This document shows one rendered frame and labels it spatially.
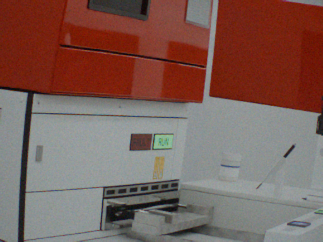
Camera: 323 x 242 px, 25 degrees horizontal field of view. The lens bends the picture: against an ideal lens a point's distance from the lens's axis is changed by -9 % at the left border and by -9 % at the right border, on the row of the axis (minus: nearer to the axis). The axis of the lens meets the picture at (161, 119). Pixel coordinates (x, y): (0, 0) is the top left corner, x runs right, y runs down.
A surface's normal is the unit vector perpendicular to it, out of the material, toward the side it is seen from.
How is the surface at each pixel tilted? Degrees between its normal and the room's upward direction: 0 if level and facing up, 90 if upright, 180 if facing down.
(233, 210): 90
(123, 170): 90
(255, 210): 90
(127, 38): 90
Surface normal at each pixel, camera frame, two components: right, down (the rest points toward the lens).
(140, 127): 0.87, 0.13
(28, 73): -0.48, -0.01
